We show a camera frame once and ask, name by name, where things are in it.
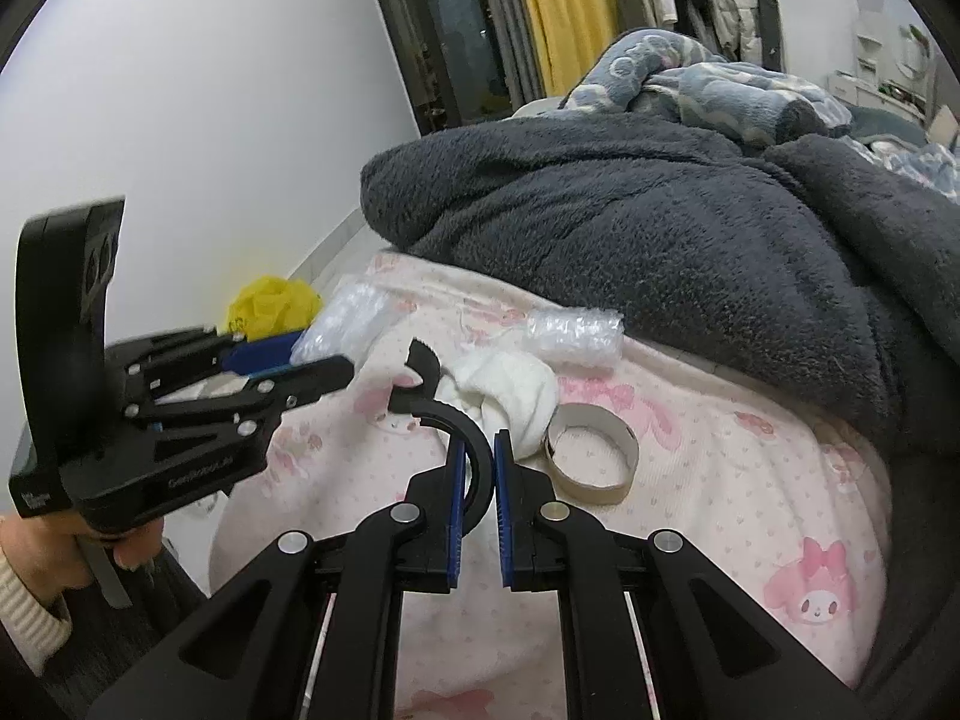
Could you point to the beige cushion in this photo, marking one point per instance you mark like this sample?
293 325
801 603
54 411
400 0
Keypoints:
943 126

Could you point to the pink printed bed sheet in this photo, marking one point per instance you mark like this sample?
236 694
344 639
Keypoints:
712 465

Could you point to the person's left forearm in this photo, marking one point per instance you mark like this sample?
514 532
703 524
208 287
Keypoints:
30 600

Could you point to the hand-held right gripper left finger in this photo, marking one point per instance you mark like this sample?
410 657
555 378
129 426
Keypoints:
455 510

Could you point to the yellow curtain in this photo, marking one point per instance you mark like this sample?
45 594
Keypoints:
562 7

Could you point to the blue patterned blanket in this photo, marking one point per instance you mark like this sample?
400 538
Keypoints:
712 90

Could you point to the person's dark fleece clothing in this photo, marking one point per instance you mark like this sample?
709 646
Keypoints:
112 652

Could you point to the glass balcony door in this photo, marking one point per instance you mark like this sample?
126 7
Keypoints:
457 22

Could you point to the black curved plastic piece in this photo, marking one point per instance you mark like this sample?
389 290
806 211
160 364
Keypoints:
439 411

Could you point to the clear plastic wrap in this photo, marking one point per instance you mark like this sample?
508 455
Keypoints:
337 322

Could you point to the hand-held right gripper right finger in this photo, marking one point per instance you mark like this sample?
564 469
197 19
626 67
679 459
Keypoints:
504 510

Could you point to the dark grey fleece blanket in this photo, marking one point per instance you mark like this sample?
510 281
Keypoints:
637 225

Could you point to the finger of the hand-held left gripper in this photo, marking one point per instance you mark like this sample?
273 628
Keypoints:
315 376
262 352

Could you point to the white tissue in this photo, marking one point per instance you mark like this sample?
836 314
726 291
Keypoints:
502 390

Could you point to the white vanity table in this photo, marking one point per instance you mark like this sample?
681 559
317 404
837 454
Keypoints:
870 94

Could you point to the person's left hand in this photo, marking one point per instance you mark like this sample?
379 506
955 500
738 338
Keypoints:
135 551

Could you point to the yellow plastic bag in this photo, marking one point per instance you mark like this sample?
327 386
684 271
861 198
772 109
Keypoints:
270 304

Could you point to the dark grey trousers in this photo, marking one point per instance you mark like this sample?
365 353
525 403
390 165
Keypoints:
765 7

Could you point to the crushed clear plastic bottle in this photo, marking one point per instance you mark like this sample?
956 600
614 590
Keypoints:
574 336

